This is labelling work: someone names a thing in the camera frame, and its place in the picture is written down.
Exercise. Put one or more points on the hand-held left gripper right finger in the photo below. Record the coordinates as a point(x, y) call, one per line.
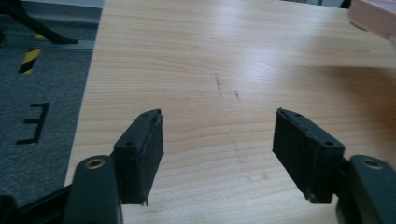
point(305, 161)

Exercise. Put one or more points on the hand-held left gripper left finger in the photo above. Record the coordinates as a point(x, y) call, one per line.
point(140, 161)

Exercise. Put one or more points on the black floor tape marking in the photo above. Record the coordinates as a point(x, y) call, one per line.
point(35, 122)

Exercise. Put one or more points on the yellow black striped floor tape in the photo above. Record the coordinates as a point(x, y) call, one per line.
point(30, 60)

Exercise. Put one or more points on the pink plastic container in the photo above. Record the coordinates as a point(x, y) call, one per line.
point(373, 15)

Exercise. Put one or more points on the black metal stand leg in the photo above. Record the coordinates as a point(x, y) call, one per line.
point(28, 21)

